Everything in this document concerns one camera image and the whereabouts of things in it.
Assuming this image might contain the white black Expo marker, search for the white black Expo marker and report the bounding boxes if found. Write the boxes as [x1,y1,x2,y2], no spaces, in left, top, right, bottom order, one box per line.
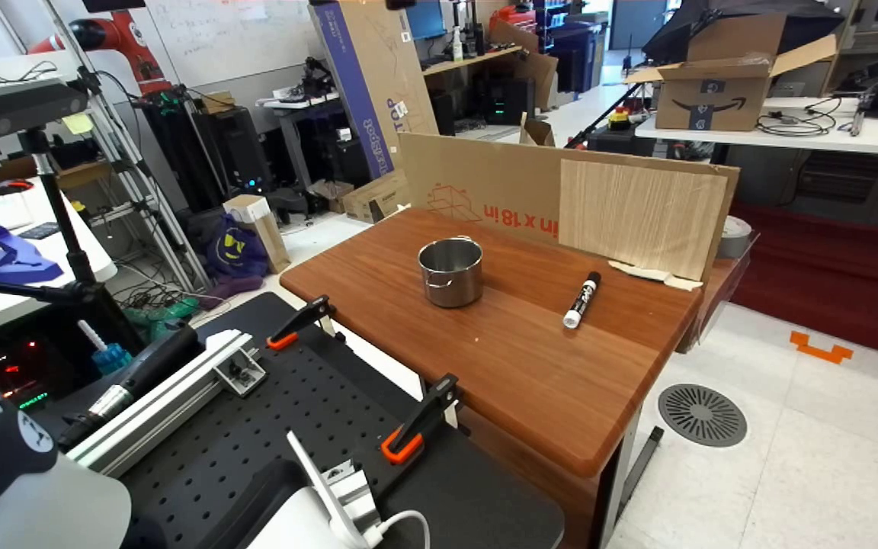
[561,268,604,333]

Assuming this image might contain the silver metal pot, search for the silver metal pot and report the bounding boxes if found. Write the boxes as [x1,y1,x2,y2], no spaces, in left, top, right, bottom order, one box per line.
[413,234,487,310]

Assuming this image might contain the flat brown cardboard box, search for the flat brown cardboard box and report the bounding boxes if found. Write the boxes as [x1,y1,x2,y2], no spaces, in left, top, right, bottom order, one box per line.
[342,169,413,226]

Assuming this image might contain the brown printed cardboard panel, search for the brown printed cardboard panel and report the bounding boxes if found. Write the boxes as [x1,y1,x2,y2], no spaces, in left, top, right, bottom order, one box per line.
[392,132,743,246]

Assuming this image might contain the black orange bar clamp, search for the black orange bar clamp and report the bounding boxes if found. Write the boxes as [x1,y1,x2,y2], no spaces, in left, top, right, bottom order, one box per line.
[265,294,337,354]
[379,371,462,468]

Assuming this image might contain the small tan cardboard box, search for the small tan cardboard box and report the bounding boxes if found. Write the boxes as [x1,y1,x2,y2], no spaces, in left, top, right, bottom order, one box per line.
[222,191,292,274]

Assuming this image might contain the tall cardboard box purple side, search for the tall cardboard box purple side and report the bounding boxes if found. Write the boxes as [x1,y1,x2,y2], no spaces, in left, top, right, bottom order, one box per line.
[308,0,442,183]

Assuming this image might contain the black perforated mounting board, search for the black perforated mounting board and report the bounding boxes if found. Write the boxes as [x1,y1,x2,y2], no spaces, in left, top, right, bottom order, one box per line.
[23,291,570,549]

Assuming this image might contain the pale corrugated cardboard sheet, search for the pale corrugated cardboard sheet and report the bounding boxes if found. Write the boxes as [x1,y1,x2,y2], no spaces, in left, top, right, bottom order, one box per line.
[558,153,732,285]

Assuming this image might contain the purple bag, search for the purple bag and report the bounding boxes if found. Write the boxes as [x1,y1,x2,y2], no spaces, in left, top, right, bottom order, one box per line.
[188,208,273,283]

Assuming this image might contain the grey round container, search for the grey round container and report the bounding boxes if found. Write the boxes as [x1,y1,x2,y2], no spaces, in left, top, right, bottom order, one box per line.
[716,213,759,262]

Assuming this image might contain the round grey floor drain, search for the round grey floor drain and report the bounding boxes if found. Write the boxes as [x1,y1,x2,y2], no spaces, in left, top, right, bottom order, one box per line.
[654,382,752,450]

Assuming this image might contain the black cylindrical tool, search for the black cylindrical tool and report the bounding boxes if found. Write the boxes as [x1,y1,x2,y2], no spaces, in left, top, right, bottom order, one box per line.
[81,323,204,424]

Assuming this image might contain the open Amazon cardboard box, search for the open Amazon cardboard box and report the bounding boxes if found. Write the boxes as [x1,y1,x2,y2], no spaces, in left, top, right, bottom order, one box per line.
[626,9,842,133]

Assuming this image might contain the red machine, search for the red machine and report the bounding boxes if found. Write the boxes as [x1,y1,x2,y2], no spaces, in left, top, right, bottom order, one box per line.
[70,5,172,100]

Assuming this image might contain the orange floor tape mark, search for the orange floor tape mark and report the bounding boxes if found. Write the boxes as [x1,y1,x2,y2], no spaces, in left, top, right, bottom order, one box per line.
[785,330,856,368]

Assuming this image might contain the red carpet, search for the red carpet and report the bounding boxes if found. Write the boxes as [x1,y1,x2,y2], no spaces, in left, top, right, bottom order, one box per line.
[729,202,878,365]

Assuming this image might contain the black controller box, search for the black controller box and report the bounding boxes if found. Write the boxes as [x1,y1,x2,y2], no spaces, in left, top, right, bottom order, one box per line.
[0,301,149,422]

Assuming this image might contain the white side table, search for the white side table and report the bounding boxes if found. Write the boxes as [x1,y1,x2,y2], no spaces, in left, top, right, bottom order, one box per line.
[0,176,121,343]

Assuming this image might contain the blue cloth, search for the blue cloth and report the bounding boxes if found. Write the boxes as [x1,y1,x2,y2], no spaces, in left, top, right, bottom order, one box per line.
[0,217,66,301]

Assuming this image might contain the long white table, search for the long white table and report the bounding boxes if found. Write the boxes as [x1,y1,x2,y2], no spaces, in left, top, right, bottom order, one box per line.
[630,95,878,160]

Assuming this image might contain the white device with cable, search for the white device with cable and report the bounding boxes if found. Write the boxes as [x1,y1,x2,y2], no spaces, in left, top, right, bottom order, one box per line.
[252,429,437,549]

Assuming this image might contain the aluminium extrusion rail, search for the aluminium extrusion rail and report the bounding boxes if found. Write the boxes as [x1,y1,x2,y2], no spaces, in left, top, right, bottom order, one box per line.
[65,330,269,480]

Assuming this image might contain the metal shelving frame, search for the metal shelving frame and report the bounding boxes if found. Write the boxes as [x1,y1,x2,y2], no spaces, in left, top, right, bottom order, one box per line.
[45,0,212,299]

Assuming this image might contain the black camera tripod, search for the black camera tripod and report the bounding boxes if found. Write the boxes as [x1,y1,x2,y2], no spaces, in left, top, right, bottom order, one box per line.
[0,125,149,346]

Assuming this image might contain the cables on white table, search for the cables on white table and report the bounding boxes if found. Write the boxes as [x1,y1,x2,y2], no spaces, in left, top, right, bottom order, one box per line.
[759,95,869,140]

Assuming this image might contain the grey stereo camera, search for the grey stereo camera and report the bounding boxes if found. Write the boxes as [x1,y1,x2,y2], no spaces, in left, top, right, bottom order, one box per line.
[0,76,91,140]

